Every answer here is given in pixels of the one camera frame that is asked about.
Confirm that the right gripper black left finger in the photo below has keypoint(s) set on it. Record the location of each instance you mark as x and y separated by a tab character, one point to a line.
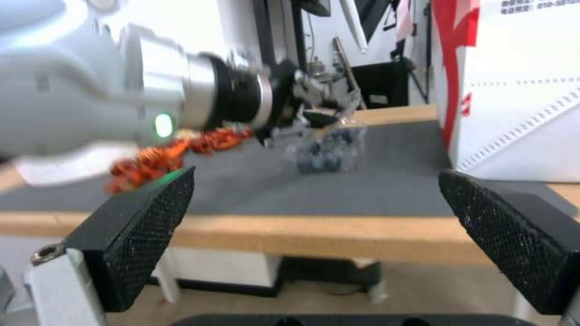
136	234

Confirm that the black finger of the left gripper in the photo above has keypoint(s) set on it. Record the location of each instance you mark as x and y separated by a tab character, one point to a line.
324	119
337	96

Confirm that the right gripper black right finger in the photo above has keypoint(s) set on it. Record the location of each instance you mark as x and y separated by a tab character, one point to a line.
512	244

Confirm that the clear takeout container with blueberries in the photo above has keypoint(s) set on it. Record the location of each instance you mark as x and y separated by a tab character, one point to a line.
328	149

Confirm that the white takeout food tray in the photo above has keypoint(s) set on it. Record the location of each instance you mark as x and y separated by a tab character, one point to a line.
50	169

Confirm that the white and red takeout bag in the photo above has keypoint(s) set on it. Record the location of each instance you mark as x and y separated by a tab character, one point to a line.
512	88

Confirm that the brown wooden stick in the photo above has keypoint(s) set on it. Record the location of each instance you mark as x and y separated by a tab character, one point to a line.
346	68

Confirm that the black box cabinet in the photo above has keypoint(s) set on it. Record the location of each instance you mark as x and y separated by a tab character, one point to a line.
383	85

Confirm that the grey table mat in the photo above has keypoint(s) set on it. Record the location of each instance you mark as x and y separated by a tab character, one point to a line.
326	190

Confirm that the white box under table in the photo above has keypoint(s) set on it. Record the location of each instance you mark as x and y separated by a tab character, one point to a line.
222	266

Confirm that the white table leg bracket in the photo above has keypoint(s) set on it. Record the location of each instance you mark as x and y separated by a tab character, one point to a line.
166	278

